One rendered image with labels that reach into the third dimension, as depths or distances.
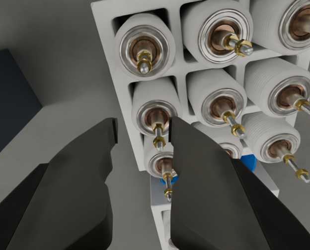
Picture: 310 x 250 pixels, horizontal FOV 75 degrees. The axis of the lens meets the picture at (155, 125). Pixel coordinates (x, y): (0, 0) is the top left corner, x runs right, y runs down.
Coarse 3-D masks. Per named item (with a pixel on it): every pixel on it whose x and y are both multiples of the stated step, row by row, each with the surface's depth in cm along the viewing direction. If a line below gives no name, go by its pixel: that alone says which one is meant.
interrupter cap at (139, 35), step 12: (132, 36) 29; (144, 36) 29; (156, 36) 29; (120, 48) 30; (132, 48) 30; (156, 48) 30; (168, 48) 30; (132, 60) 31; (156, 60) 31; (132, 72) 32; (156, 72) 32
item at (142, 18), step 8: (136, 16) 30; (144, 16) 29; (152, 16) 30; (128, 24) 29; (136, 24) 28; (144, 24) 28; (152, 24) 28; (160, 24) 29; (120, 32) 29; (168, 32) 29; (120, 40) 29; (168, 40) 30; (120, 64) 31; (168, 64) 32; (128, 72) 32; (160, 72) 32; (144, 80) 33
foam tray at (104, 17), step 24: (120, 0) 33; (144, 0) 33; (168, 0) 33; (192, 0) 33; (240, 0) 33; (96, 24) 34; (120, 24) 44; (168, 24) 38; (264, 48) 39; (120, 72) 39; (168, 72) 39; (240, 72) 40; (120, 96) 42; (192, 120) 45; (240, 120) 46; (288, 120) 46; (144, 168) 53
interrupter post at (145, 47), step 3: (144, 45) 29; (147, 45) 30; (138, 48) 30; (141, 48) 28; (144, 48) 28; (147, 48) 28; (150, 48) 30; (138, 51) 28; (141, 51) 27; (147, 51) 27; (150, 51) 28
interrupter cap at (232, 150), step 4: (220, 144) 40; (224, 144) 40; (228, 144) 40; (232, 144) 40; (224, 148) 41; (228, 148) 41; (232, 148) 41; (236, 148) 41; (228, 152) 42; (232, 152) 41; (236, 152) 41; (232, 156) 42; (236, 156) 42
